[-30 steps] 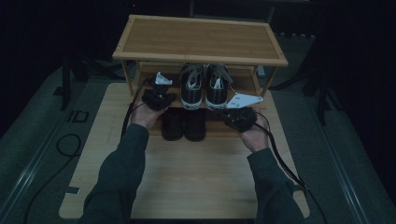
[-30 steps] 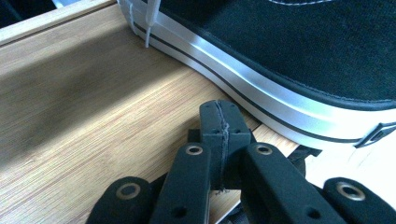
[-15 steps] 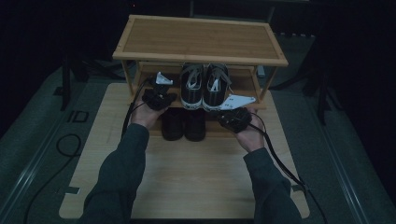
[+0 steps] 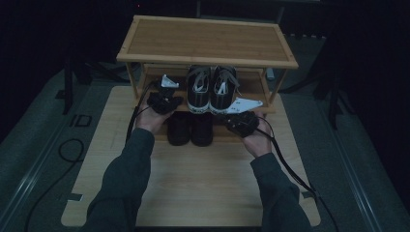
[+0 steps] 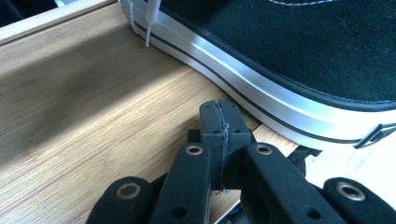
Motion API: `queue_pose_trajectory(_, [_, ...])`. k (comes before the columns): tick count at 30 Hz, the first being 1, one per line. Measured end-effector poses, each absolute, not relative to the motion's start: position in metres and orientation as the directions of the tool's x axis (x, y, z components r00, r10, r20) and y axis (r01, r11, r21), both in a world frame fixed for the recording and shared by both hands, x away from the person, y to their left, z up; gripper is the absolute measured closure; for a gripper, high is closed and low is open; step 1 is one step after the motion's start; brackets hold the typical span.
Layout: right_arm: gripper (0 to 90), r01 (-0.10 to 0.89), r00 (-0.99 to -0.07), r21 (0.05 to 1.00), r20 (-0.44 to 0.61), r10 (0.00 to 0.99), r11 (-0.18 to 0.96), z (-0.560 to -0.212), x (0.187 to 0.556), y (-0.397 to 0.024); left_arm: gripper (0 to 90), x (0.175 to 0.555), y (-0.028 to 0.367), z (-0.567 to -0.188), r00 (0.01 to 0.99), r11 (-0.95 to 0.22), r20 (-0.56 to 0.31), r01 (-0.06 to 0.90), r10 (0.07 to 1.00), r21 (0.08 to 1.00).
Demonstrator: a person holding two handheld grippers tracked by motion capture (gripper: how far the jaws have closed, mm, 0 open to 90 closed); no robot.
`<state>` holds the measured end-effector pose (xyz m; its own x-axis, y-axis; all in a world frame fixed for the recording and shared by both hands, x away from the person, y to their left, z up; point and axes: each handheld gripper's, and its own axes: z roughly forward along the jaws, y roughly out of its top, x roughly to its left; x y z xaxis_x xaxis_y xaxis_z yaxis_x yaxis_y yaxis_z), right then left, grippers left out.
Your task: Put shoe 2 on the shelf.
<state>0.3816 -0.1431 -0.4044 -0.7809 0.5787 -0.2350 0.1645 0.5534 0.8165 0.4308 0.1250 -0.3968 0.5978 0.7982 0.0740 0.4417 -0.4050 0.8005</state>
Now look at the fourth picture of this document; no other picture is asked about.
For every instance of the black white canvas sneaker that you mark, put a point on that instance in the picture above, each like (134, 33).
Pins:
(222, 95)
(198, 93)

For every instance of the wooden shoe rack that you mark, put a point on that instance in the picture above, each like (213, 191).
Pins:
(206, 42)

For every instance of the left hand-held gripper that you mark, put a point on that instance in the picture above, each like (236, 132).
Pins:
(162, 101)

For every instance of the grey tape strip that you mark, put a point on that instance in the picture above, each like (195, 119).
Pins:
(74, 197)

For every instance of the person's left hand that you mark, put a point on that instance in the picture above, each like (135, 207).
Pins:
(150, 119)

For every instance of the plain black shoe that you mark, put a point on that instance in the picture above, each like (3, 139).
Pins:
(202, 129)
(179, 129)

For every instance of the dark metal stand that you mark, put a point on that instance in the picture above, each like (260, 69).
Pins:
(333, 103)
(68, 87)

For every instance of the person's right hand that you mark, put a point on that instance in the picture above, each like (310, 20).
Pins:
(259, 141)

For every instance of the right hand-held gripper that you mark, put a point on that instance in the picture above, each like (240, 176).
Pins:
(243, 122)

